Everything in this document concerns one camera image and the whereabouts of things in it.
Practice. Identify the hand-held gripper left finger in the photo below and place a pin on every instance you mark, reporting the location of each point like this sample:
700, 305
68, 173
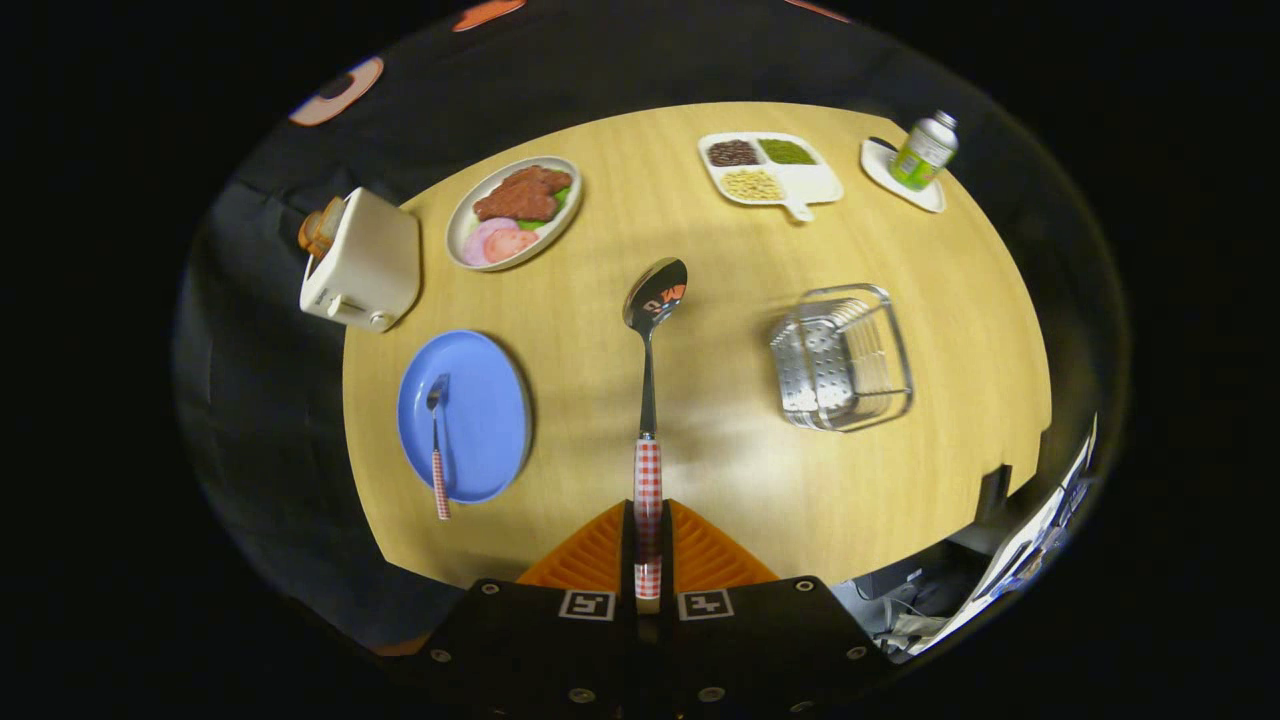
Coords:
628, 550

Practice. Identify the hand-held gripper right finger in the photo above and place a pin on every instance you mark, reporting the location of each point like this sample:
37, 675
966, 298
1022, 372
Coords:
667, 550

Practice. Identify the blue round plate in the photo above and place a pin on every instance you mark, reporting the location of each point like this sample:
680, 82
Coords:
485, 420

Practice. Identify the salmon coloured ham slice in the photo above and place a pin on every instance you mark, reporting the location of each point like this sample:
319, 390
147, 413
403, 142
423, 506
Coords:
512, 245

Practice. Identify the pink ham slice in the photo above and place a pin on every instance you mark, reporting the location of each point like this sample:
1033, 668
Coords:
477, 240

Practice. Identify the white oval food plate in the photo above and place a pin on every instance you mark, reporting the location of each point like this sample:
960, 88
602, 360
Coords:
457, 240

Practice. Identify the green lettuce leaf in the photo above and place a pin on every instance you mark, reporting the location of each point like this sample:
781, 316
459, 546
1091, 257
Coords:
562, 197

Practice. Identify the brown meat slices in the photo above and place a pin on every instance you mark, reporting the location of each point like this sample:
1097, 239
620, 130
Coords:
520, 195

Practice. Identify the white toaster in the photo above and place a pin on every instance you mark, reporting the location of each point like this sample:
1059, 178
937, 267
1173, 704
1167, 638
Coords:
370, 260

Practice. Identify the white divided bean tray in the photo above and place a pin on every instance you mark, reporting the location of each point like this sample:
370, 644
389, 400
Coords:
815, 182

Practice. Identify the small white saucer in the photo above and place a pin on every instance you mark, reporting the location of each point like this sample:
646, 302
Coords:
880, 165

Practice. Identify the toasted bread slice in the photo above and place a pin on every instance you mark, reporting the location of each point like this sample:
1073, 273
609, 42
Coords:
318, 230

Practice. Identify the green labelled metal bottle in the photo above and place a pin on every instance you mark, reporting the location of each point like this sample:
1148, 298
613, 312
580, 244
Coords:
920, 155

